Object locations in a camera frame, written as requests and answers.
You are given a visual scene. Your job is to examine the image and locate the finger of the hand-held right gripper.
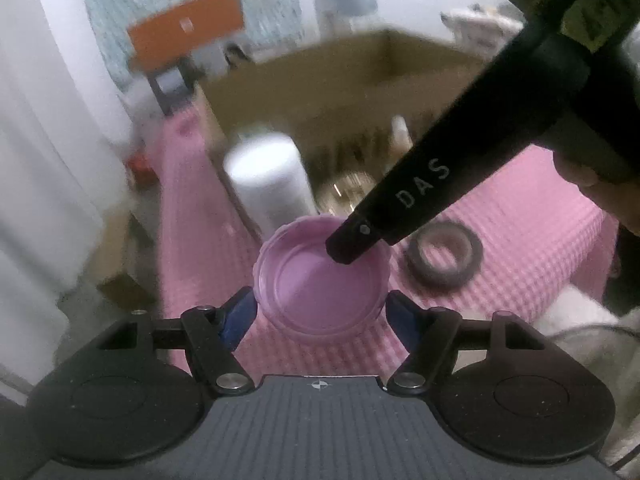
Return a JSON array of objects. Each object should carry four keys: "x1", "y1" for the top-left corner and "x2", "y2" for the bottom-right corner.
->
[{"x1": 325, "y1": 25, "x2": 590, "y2": 266}]

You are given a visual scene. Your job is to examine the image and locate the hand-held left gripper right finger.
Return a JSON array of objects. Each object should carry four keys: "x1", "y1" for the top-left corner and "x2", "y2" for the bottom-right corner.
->
[{"x1": 385, "y1": 290, "x2": 551, "y2": 396}]

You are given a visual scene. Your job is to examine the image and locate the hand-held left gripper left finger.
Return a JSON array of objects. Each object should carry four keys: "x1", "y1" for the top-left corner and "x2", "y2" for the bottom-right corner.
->
[{"x1": 97, "y1": 286, "x2": 258, "y2": 396}]

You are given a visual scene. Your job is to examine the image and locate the green dropper bottle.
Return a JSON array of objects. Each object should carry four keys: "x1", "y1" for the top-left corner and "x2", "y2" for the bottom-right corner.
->
[{"x1": 390, "y1": 116, "x2": 413, "y2": 153}]

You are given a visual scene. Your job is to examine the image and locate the black tape roll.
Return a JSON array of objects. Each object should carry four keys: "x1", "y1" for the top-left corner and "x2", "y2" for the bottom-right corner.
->
[{"x1": 404, "y1": 221, "x2": 483, "y2": 288}]

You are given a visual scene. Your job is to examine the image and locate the purple plastic bowl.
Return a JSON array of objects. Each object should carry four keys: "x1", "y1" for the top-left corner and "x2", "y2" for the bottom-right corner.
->
[{"x1": 252, "y1": 214, "x2": 393, "y2": 338}]

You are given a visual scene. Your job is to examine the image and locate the gold lid jar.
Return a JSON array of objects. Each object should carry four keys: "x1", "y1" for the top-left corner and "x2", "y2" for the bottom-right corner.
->
[{"x1": 317, "y1": 172, "x2": 381, "y2": 216}]

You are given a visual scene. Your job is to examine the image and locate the white plastic bottle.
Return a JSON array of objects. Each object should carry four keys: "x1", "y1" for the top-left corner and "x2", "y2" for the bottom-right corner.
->
[{"x1": 222, "y1": 132, "x2": 318, "y2": 233}]

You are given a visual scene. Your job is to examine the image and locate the brown cardboard box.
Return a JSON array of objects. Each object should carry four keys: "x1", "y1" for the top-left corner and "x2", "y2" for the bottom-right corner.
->
[{"x1": 192, "y1": 27, "x2": 501, "y2": 181}]

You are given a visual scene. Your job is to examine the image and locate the person's right hand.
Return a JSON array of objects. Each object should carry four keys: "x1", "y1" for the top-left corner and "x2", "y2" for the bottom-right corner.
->
[{"x1": 552, "y1": 152, "x2": 640, "y2": 238}]

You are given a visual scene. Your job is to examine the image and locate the pink checked blanket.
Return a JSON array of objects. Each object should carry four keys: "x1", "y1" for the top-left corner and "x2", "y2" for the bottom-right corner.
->
[{"x1": 155, "y1": 110, "x2": 621, "y2": 376}]

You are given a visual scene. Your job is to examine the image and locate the small cardboard box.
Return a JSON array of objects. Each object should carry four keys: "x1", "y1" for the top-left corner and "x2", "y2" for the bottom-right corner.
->
[{"x1": 97, "y1": 205, "x2": 161, "y2": 311}]

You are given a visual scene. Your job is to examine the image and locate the white plush toy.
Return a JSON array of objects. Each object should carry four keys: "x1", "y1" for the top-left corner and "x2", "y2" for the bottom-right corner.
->
[{"x1": 440, "y1": 2, "x2": 526, "y2": 53}]

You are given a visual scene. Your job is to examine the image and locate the white fluffy cloth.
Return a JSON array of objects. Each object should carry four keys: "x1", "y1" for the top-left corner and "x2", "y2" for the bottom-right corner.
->
[{"x1": 542, "y1": 285, "x2": 640, "y2": 471}]

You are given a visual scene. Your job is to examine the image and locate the red packet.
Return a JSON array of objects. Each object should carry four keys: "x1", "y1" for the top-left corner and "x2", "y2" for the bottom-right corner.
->
[{"x1": 127, "y1": 152, "x2": 161, "y2": 186}]

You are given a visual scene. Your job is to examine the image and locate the dark printed product box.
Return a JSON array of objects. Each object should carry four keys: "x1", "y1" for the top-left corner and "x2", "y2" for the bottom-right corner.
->
[{"x1": 147, "y1": 42, "x2": 256, "y2": 116}]

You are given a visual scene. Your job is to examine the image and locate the white curtain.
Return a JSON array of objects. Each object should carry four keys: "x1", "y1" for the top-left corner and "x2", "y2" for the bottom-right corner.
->
[{"x1": 0, "y1": 0, "x2": 166, "y2": 411}]

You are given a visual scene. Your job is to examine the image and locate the orange box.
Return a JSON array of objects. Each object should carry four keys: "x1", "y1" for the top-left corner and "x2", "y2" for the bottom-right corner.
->
[{"x1": 126, "y1": 0, "x2": 246, "y2": 73}]

